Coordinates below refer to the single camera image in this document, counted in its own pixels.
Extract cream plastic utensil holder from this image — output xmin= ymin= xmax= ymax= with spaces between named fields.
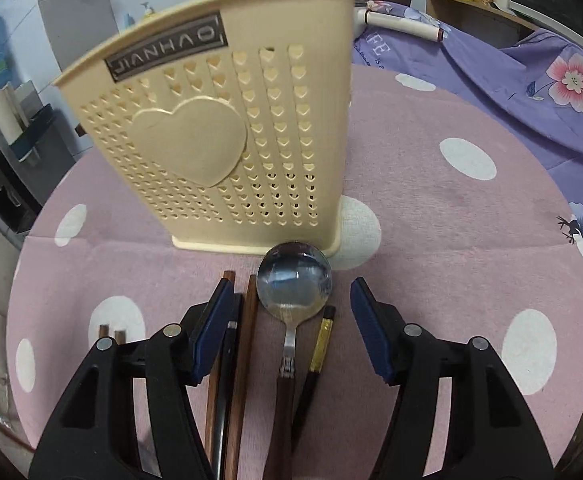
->
xmin=52 ymin=0 xmax=365 ymax=256

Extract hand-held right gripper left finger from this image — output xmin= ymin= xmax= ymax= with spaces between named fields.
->
xmin=28 ymin=276 xmax=242 ymax=480

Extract white paper roll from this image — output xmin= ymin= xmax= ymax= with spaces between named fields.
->
xmin=0 ymin=85 xmax=22 ymax=136

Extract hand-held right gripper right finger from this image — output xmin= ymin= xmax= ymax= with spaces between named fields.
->
xmin=350 ymin=276 xmax=555 ymax=480

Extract purple floral cloth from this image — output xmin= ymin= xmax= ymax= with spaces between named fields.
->
xmin=351 ymin=0 xmax=583 ymax=263

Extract wooden cabinet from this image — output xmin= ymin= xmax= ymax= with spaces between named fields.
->
xmin=427 ymin=0 xmax=542 ymax=36

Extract water dispenser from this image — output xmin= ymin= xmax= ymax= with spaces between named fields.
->
xmin=0 ymin=105 xmax=57 ymax=241

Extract black chopstick with gold band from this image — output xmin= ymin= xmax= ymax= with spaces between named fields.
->
xmin=291 ymin=305 xmax=337 ymax=443

